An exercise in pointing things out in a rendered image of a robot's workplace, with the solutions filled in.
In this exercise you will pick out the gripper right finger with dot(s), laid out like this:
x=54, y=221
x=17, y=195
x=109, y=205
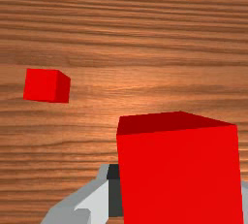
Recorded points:
x=245, y=203

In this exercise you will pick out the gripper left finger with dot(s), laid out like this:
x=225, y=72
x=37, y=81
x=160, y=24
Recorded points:
x=93, y=202

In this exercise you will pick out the red cube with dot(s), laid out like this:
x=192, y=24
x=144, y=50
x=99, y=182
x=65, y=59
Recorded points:
x=45, y=85
x=180, y=176

